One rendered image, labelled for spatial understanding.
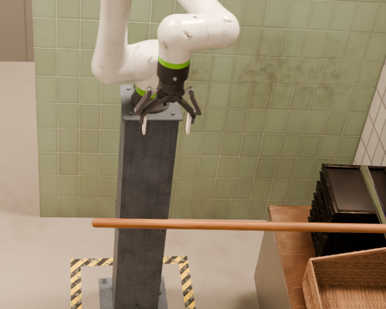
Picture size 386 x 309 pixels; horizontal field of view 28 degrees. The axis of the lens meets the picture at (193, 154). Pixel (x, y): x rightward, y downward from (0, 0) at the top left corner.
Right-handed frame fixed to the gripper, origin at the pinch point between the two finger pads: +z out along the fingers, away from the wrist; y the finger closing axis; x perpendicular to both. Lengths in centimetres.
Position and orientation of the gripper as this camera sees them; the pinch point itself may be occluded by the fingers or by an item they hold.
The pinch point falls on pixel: (165, 129)
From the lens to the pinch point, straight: 235.9
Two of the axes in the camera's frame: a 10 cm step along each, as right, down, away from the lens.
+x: 1.3, 6.8, -7.2
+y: -9.8, 0.1, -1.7
